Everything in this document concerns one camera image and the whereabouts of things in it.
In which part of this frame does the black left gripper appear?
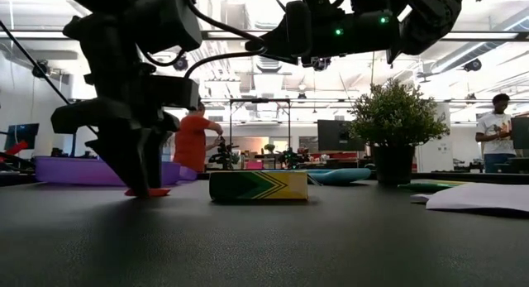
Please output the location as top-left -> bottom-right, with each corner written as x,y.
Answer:
51,63 -> 180,199

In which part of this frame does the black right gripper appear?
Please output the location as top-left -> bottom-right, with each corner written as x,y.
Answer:
245,0 -> 400,68

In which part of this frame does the orange eraser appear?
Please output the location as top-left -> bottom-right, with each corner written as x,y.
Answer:
123,187 -> 171,199

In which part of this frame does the green yellow crayon box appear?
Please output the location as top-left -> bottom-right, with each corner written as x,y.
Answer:
208,170 -> 309,203

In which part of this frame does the green marker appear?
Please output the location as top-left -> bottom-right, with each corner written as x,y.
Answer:
398,179 -> 469,194

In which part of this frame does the pale sticky note pad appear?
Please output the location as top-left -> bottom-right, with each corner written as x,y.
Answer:
425,182 -> 529,214

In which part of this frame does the person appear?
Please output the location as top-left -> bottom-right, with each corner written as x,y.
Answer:
474,93 -> 517,174
173,100 -> 225,174

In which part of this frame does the purple plastic pencil case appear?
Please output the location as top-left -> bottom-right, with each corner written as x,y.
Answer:
35,155 -> 198,187

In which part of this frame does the black background monitor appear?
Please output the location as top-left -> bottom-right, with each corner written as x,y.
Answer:
317,119 -> 367,153
511,117 -> 529,151

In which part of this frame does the monitor with blue screen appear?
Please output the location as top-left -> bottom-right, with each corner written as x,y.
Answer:
3,122 -> 41,151

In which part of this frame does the red strip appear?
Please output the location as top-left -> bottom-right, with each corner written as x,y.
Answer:
0,140 -> 31,163

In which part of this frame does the potted plant in black pot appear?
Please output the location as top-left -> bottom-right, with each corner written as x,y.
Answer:
346,78 -> 450,187

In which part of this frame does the black table mat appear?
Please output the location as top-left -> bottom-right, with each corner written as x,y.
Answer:
0,173 -> 529,287

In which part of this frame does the light blue calculator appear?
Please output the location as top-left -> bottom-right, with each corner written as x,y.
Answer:
305,167 -> 372,186

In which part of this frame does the white building pillar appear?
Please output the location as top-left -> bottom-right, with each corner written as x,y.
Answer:
415,103 -> 454,173

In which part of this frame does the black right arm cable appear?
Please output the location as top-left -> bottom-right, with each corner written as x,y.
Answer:
142,0 -> 268,79

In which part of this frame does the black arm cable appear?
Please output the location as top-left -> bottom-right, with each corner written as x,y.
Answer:
0,20 -> 72,107
142,0 -> 268,79

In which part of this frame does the black background rig frame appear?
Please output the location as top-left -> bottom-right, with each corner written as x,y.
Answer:
229,98 -> 293,172

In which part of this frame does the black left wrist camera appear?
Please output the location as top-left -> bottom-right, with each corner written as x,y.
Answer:
144,74 -> 203,111

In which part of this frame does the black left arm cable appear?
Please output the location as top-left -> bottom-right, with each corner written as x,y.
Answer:
0,20 -> 72,107

